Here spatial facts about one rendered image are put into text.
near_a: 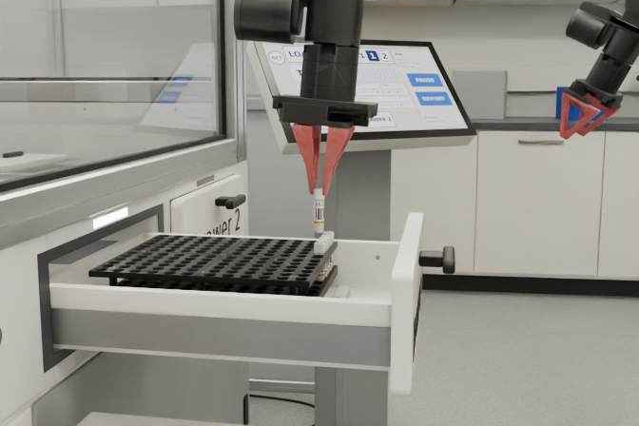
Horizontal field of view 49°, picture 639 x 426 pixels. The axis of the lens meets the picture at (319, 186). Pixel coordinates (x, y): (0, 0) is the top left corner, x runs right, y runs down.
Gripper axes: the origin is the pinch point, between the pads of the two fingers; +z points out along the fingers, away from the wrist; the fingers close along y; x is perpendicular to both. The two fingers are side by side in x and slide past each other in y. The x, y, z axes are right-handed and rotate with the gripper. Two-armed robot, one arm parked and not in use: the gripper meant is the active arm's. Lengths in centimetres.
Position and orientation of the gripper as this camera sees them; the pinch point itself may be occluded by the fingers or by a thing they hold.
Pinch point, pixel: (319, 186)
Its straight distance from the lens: 74.5
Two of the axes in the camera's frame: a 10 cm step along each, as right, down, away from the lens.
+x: -1.6, 1.4, -9.8
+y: -9.8, -1.1, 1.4
